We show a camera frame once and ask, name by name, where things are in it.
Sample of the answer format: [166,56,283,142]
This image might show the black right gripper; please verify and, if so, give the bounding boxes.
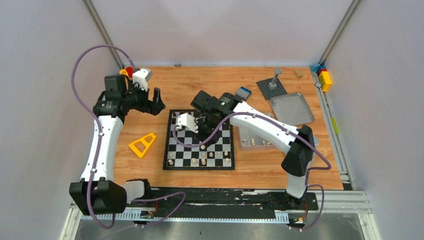
[191,113,223,146]

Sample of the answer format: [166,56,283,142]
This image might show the black white chessboard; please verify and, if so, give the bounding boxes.
[162,109,235,171]

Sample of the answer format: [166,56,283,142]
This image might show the metal tin box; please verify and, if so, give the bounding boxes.
[238,127,277,151]

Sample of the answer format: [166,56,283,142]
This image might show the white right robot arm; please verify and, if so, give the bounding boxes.
[190,90,316,209]

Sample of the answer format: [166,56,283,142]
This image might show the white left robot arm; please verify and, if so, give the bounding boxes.
[69,69,166,216]

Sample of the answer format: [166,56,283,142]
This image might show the coloured toy cylinders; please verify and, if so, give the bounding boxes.
[119,66,134,79]

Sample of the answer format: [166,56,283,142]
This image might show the blue grey toy brick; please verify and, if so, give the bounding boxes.
[235,86,252,101]

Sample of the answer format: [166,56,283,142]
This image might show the yellow triangular plastic stand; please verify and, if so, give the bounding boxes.
[128,132,157,159]

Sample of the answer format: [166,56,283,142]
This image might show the small wooden block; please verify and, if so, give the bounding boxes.
[293,69,304,79]

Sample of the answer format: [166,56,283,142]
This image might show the coloured toy brick stack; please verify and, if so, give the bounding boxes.
[309,64,333,92]

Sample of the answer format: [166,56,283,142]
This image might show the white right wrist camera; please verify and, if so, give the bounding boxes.
[175,112,199,134]

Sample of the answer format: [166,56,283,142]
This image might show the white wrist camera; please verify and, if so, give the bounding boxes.
[175,112,199,134]
[132,67,153,92]

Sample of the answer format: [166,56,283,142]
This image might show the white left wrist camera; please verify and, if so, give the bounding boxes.
[132,67,153,92]

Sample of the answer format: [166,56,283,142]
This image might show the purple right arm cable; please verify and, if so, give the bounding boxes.
[171,111,332,232]

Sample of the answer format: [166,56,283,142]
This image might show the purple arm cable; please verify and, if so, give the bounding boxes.
[171,111,332,232]
[70,44,188,230]

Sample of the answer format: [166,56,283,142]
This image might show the grey brick baseplate with post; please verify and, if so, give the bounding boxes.
[256,68,288,101]

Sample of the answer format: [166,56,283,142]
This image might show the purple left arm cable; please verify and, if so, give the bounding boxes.
[70,44,188,230]

